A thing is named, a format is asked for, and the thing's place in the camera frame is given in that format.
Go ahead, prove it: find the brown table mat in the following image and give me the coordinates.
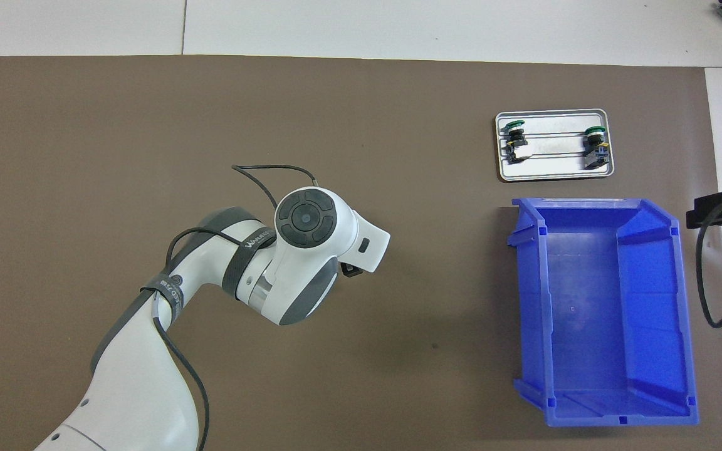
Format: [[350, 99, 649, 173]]
[[0, 55, 722, 451]]

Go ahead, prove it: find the grey metal tray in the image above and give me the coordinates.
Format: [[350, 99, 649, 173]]
[[495, 109, 615, 183]]

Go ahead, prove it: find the blue plastic storage bin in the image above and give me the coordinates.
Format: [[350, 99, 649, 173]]
[[506, 197, 700, 428]]

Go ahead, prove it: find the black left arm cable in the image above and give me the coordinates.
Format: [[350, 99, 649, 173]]
[[142, 164, 319, 451]]

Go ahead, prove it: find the green push button switch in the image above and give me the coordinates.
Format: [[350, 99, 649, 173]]
[[583, 125, 610, 171], [501, 118, 531, 165]]

